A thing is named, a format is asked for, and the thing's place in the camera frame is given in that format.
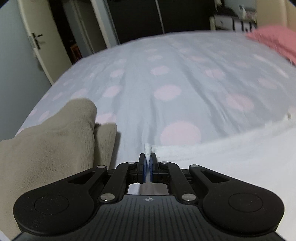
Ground dark wardrobe doors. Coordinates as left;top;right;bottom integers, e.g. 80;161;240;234
49;1;216;63

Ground beige headboard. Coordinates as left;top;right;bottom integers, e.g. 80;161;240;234
256;0;296;31

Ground grey pink-dotted bed cover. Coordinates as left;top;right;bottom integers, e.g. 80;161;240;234
18;31;295;166

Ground white drawer unit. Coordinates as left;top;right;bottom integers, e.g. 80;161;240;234
210;4;257;33

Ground white t-shirt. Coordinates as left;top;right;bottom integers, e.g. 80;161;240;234
128;117;296;197

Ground pink pillow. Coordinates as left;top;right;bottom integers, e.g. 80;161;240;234
246;25;296;65

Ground cream door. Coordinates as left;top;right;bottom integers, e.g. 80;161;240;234
18;0;72;84

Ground beige folded garment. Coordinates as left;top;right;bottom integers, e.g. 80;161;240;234
1;98;117;239

